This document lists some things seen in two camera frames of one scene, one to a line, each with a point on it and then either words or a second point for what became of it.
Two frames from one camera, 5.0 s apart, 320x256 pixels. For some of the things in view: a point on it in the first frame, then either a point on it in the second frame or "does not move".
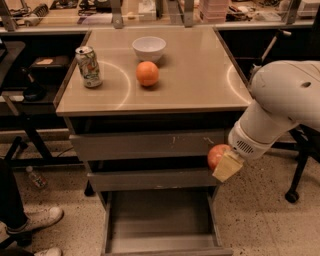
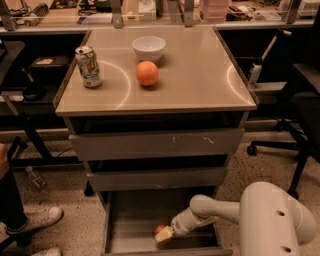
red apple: [215, 154] to [159, 228]
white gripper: [244, 144] to [179, 224]
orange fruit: [147, 73] does not move
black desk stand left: [32, 123] does not move
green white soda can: [88, 64] does not move
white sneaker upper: [39, 217] does not move
